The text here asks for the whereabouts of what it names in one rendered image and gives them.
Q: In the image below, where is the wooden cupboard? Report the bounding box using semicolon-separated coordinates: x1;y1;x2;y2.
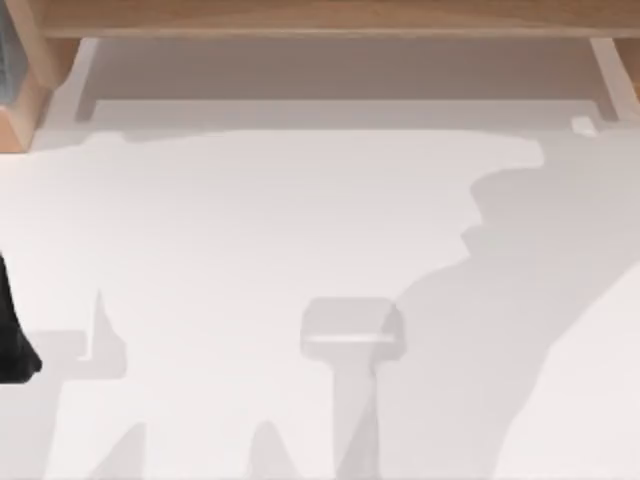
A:
0;0;640;154

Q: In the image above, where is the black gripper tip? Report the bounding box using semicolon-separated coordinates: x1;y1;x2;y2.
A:
0;253;43;386

